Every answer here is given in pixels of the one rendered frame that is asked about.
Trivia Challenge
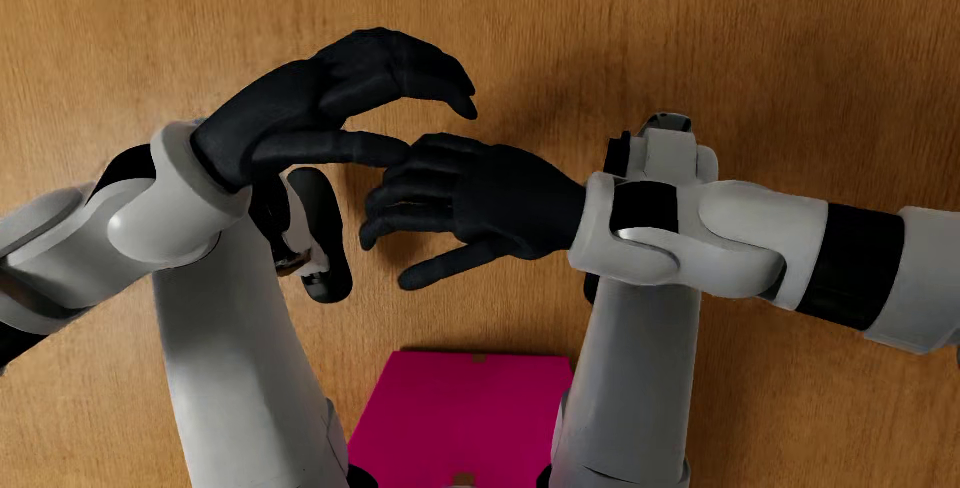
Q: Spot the pink box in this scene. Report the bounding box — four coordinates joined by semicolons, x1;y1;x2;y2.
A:
346;350;575;488

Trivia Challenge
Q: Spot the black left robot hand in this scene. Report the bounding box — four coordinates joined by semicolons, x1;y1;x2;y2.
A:
189;27;479;193

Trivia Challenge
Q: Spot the white robot leg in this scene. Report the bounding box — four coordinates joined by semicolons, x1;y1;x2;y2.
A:
150;166;380;488
536;112;721;488

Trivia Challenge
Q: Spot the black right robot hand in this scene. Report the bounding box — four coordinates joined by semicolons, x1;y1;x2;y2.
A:
357;133;588;293

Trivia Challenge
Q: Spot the white left robot leg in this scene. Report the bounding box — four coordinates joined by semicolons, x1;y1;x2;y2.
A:
150;166;380;488

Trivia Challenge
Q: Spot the white right robot leg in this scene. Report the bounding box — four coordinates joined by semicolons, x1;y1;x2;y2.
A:
536;112;721;488

